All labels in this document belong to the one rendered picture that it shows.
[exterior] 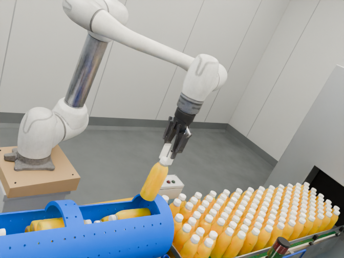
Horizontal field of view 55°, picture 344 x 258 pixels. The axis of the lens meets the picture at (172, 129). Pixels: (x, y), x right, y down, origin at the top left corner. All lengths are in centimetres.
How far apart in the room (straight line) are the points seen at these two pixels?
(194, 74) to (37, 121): 78
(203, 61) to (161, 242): 76
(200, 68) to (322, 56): 468
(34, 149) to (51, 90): 254
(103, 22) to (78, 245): 81
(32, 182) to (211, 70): 95
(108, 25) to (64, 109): 56
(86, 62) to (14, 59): 233
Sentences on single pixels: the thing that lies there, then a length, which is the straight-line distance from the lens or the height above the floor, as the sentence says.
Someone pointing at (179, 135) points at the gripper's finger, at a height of 158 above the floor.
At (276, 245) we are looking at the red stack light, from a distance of 163.
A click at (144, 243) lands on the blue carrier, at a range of 139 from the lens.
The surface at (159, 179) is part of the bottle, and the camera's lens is 133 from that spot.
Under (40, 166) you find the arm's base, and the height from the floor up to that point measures 109.
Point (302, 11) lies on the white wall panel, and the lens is 610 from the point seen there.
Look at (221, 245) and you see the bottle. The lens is 182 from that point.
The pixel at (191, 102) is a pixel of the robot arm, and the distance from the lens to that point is 117.
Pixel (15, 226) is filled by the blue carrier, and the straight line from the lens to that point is 144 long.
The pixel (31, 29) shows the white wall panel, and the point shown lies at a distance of 381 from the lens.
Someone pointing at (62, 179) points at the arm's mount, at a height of 107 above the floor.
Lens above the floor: 206
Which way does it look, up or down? 22 degrees down
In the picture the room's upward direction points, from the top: 23 degrees clockwise
